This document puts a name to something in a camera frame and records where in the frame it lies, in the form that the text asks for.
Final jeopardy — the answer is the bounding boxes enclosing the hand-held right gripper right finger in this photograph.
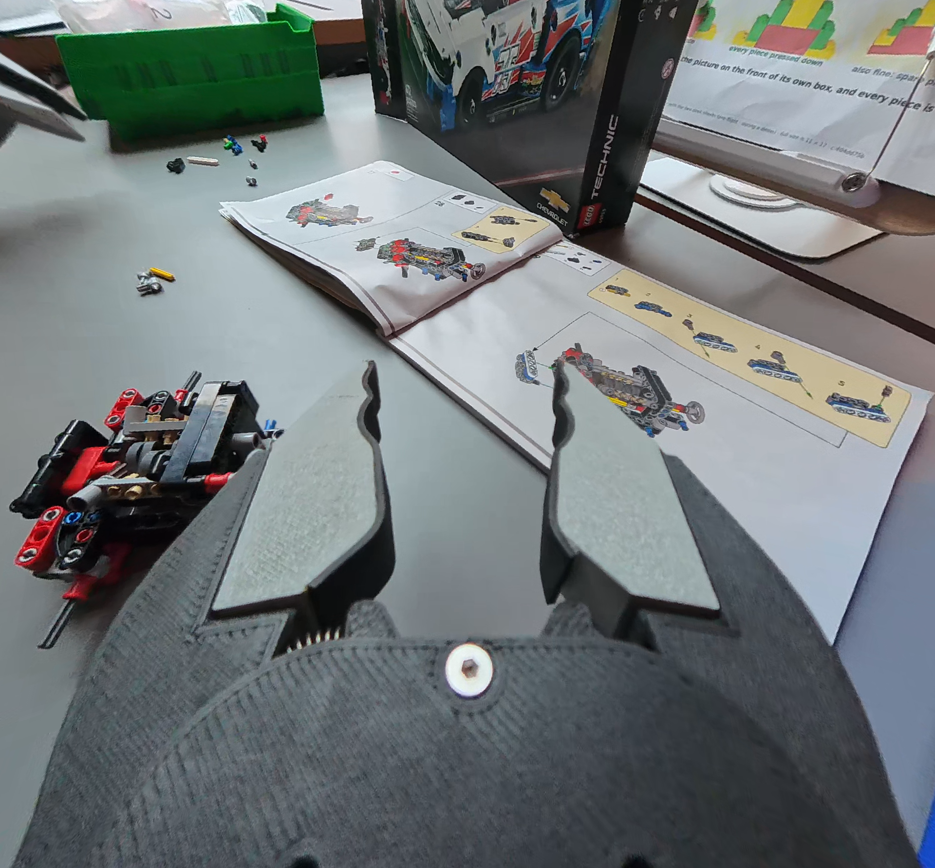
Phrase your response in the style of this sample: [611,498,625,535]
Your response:
[539,363,722,653]

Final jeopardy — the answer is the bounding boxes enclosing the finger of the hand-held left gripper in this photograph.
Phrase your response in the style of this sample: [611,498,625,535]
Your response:
[0,52,89,121]
[0,90,87,148]

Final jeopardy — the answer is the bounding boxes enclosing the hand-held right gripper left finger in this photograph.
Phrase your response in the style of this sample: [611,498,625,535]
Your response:
[208,360,397,655]

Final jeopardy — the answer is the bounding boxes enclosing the open lego instruction booklet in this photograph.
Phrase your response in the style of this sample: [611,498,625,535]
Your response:
[219,163,935,643]

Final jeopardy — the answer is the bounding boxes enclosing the partly built lego car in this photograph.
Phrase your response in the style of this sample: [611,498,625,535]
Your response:
[9,370,284,650]

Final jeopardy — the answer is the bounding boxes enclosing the black lego set box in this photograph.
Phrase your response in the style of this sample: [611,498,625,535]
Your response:
[353,0,720,237]

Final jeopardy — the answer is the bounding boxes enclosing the green plastic bin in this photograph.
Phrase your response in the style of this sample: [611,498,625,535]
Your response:
[56,3,326,142]

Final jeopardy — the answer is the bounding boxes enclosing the white document stand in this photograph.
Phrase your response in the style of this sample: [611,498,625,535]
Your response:
[639,36,935,260]

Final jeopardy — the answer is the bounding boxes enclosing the printed instruction sheet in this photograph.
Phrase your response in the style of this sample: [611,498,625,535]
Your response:
[679,0,935,175]

